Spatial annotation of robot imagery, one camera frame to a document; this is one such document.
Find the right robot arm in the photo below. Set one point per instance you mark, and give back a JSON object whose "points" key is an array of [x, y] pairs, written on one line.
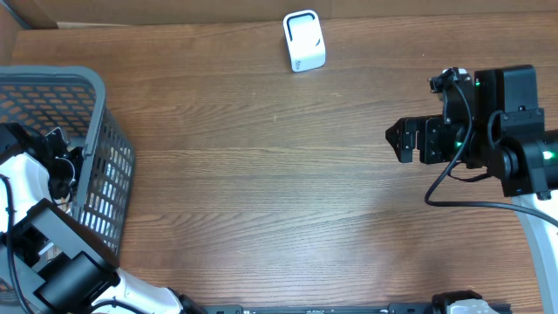
{"points": [[491, 119]]}

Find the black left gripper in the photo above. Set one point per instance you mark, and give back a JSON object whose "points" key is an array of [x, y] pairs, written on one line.
{"points": [[71, 187]]}

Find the grey plastic mesh basket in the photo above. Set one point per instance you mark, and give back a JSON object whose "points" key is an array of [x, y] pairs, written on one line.
{"points": [[73, 98]]}

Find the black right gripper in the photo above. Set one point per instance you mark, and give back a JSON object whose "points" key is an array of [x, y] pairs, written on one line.
{"points": [[425, 128]]}

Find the white barcode scanner stand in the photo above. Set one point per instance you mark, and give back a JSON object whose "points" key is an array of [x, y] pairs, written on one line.
{"points": [[304, 38]]}

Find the cardboard back panel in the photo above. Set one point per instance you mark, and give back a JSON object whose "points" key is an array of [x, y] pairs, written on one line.
{"points": [[50, 13]]}

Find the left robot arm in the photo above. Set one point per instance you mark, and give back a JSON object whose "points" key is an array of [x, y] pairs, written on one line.
{"points": [[53, 263]]}

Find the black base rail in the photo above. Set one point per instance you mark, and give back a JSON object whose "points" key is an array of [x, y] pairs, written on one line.
{"points": [[394, 308]]}

